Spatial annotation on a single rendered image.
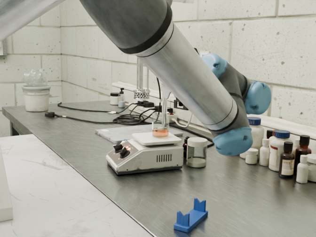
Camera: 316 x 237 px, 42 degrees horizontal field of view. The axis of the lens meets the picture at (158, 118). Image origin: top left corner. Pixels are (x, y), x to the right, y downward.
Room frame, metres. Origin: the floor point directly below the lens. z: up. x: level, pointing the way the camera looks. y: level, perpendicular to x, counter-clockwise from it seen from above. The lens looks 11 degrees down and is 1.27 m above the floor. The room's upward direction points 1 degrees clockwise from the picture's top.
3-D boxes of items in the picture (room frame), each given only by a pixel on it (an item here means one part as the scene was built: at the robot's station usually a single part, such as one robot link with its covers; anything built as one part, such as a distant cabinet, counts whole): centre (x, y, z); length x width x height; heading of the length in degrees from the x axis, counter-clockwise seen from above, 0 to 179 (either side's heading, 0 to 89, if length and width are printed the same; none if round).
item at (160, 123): (1.17, -0.01, 1.02); 0.06 x 0.05 x 0.08; 132
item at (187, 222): (0.79, -0.07, 0.92); 0.10 x 0.03 x 0.04; 150
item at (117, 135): (1.58, 0.07, 0.91); 0.30 x 0.20 x 0.01; 120
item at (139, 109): (1.97, 0.03, 0.92); 0.40 x 0.06 x 0.04; 30
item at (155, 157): (1.16, 0.03, 0.94); 0.22 x 0.13 x 0.08; 111
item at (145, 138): (1.17, 0.00, 0.98); 0.12 x 0.12 x 0.01; 21
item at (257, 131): (1.28, -0.30, 0.96); 0.07 x 0.07 x 0.13
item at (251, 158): (1.21, -0.29, 0.92); 0.04 x 0.04 x 0.04
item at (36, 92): (2.06, 0.62, 1.01); 0.14 x 0.14 x 0.21
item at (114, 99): (2.30, 0.24, 0.93); 0.06 x 0.06 x 0.06
